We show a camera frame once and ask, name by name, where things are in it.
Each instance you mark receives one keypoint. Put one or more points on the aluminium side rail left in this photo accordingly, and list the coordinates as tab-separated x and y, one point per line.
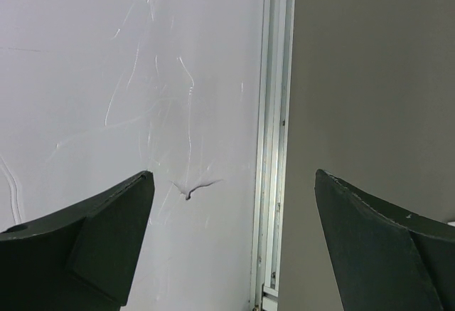
272	137

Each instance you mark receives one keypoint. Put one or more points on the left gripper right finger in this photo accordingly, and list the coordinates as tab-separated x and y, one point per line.
383	256

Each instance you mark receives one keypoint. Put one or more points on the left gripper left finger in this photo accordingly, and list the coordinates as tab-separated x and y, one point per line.
82	257

